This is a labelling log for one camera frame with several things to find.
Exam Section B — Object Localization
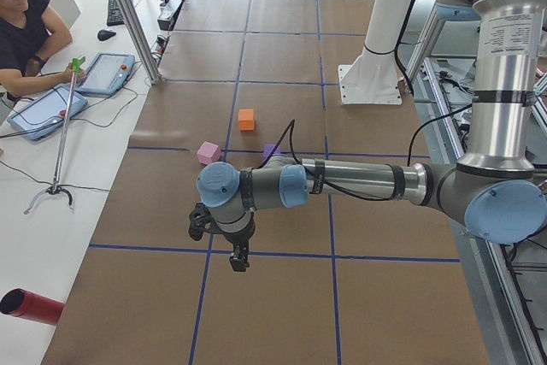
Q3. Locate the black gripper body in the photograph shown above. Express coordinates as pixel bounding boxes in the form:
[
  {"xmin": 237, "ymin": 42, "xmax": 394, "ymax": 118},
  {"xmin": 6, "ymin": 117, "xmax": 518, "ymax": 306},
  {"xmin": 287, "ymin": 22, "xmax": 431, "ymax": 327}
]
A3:
[{"xmin": 224, "ymin": 221, "xmax": 256, "ymax": 254}]

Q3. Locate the orange foam cube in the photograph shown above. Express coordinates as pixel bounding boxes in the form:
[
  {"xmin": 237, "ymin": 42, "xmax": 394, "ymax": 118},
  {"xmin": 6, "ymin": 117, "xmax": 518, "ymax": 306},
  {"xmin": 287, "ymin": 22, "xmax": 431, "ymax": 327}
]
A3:
[{"xmin": 238, "ymin": 109, "xmax": 256, "ymax": 132}]

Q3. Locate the reacher grabber tool green handle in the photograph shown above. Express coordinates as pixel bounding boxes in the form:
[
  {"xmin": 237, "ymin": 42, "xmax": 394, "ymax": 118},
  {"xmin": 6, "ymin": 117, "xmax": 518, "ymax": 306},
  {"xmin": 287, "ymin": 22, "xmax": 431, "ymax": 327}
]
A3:
[{"xmin": 23, "ymin": 56, "xmax": 85, "ymax": 215}]

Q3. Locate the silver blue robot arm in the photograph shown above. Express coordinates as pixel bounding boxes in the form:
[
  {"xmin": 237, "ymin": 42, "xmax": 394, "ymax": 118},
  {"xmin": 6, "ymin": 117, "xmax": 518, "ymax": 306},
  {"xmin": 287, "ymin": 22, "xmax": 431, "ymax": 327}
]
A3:
[{"xmin": 189, "ymin": 0, "xmax": 546, "ymax": 272}]

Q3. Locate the person's hand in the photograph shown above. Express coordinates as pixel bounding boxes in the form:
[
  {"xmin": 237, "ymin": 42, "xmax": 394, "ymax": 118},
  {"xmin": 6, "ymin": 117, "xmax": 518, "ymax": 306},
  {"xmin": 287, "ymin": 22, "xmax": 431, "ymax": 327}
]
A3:
[{"xmin": 61, "ymin": 63, "xmax": 87, "ymax": 84}]

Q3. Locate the pink foam cube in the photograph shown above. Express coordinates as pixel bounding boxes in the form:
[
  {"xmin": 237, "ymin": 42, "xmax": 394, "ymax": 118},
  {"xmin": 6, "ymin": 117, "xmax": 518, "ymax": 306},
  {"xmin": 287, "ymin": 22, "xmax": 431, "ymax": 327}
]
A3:
[{"xmin": 197, "ymin": 141, "xmax": 221, "ymax": 165}]

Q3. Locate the purple foam cube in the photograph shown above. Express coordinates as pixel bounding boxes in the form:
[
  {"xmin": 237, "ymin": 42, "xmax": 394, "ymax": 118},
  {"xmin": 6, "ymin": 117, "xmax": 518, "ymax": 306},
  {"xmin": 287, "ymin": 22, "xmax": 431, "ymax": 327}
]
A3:
[{"xmin": 262, "ymin": 144, "xmax": 281, "ymax": 159}]

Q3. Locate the brown paper mat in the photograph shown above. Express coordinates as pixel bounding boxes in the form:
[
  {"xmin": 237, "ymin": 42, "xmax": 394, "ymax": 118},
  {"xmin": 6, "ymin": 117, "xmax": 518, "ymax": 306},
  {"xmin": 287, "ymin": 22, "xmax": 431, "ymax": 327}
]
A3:
[{"xmin": 44, "ymin": 0, "xmax": 489, "ymax": 364}]

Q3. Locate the far blue teach pendant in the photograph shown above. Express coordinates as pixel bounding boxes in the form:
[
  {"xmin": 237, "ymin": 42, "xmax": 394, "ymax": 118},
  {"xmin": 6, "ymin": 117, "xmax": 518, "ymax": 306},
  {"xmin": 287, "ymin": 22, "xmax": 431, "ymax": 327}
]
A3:
[{"xmin": 76, "ymin": 52, "xmax": 136, "ymax": 96}]

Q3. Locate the blue teach pendant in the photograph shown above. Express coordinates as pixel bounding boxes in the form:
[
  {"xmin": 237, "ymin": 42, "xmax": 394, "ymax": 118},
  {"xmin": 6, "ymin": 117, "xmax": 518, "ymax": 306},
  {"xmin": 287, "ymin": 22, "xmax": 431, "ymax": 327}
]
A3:
[
  {"xmin": 7, "ymin": 85, "xmax": 69, "ymax": 141},
  {"xmin": 76, "ymin": 52, "xmax": 136, "ymax": 96}
]

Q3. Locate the red cylinder tube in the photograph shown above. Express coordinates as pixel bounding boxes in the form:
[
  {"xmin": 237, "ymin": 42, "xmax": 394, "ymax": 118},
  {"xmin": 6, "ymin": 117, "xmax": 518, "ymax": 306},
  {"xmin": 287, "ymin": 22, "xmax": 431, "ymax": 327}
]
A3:
[{"xmin": 1, "ymin": 288, "xmax": 65, "ymax": 326}]

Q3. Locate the near blue teach pendant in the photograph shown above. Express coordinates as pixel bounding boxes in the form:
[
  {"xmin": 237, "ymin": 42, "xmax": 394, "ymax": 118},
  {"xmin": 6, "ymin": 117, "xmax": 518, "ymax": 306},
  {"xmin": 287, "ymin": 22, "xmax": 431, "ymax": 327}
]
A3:
[{"xmin": 7, "ymin": 85, "xmax": 69, "ymax": 141}]

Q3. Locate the black computer mouse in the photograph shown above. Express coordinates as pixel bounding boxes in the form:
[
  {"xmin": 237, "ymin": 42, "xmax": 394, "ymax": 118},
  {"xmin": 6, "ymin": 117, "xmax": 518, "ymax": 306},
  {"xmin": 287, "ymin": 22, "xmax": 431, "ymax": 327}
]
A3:
[{"xmin": 97, "ymin": 29, "xmax": 116, "ymax": 42}]

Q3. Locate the black keyboard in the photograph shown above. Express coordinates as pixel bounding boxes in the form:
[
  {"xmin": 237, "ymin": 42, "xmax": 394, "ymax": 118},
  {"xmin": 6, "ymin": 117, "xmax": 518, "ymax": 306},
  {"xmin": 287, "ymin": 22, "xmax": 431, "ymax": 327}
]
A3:
[{"xmin": 106, "ymin": 0, "xmax": 124, "ymax": 26}]

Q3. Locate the person in black shirt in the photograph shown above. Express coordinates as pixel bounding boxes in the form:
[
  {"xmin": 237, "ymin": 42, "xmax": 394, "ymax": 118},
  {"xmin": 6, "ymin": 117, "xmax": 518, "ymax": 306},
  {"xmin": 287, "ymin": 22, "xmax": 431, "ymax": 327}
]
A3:
[{"xmin": 1, "ymin": 0, "xmax": 74, "ymax": 102}]

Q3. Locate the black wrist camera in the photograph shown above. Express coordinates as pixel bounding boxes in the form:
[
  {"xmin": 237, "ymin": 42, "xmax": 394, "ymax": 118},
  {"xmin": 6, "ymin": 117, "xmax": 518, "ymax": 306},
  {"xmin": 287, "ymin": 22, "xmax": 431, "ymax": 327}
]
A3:
[{"xmin": 188, "ymin": 203, "xmax": 214, "ymax": 241}]

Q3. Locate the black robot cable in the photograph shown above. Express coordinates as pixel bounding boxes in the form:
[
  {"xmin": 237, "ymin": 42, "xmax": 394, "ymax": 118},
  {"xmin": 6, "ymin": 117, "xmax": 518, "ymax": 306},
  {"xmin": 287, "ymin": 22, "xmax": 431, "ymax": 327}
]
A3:
[{"xmin": 251, "ymin": 119, "xmax": 471, "ymax": 202}]

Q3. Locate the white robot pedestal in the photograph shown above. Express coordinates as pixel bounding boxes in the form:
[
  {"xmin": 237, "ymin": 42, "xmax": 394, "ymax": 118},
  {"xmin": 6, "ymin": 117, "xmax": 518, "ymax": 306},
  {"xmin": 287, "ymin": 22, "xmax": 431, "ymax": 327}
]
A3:
[{"xmin": 338, "ymin": 0, "xmax": 412, "ymax": 105}]

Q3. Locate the aluminium frame rail right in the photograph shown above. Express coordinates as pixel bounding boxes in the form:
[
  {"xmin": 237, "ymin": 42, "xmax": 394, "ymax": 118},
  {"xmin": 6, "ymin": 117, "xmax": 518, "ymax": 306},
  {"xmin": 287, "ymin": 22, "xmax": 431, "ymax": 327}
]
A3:
[{"xmin": 414, "ymin": 56, "xmax": 546, "ymax": 364}]

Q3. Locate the aluminium frame post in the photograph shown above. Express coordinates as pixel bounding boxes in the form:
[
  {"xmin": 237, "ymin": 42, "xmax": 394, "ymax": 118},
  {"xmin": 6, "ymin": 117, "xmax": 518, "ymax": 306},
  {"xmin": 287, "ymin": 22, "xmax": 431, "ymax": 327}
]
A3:
[{"xmin": 117, "ymin": 0, "xmax": 162, "ymax": 85}]

